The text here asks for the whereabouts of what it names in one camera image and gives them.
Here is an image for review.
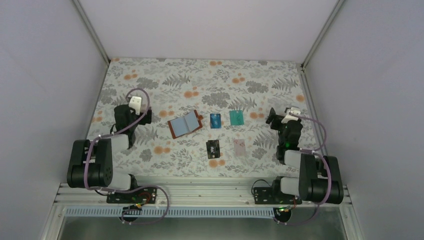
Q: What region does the teal credit card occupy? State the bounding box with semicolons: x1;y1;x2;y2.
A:
229;110;244;126

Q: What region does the brown leather card holder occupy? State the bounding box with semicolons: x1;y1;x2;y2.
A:
167;110;203;139

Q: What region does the pale pink credit card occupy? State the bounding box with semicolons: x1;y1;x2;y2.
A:
233;139;247;157

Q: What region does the dark blue credit card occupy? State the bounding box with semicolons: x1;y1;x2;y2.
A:
209;113;222;129

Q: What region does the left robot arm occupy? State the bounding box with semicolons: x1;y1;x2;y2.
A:
66;104;152;192

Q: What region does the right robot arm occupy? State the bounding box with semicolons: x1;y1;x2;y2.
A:
266;107;344;205

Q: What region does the floral patterned table mat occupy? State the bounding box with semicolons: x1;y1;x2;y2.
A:
88;57;309;178

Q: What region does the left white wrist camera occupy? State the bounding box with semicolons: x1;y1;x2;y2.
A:
128;96;143;116

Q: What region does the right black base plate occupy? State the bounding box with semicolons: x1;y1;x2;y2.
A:
252;187;303;205

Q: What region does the aluminium rail frame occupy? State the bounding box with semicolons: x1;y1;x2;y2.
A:
53;175;353;208

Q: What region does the blue slotted cable duct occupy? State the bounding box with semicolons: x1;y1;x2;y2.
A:
64;206;274;219

